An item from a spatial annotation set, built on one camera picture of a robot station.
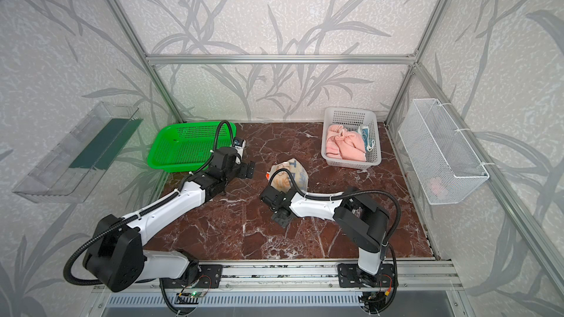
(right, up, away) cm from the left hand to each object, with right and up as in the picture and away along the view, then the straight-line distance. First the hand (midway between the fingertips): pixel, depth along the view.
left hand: (246, 152), depth 86 cm
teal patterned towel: (+55, +10, +25) cm, 61 cm away
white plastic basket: (+50, +17, +29) cm, 60 cm away
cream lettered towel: (+14, -12, +5) cm, 19 cm away
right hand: (+15, -23, +3) cm, 27 cm away
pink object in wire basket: (+67, -11, -13) cm, 69 cm away
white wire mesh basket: (+62, -3, -25) cm, 67 cm away
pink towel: (+42, +3, +18) cm, 45 cm away
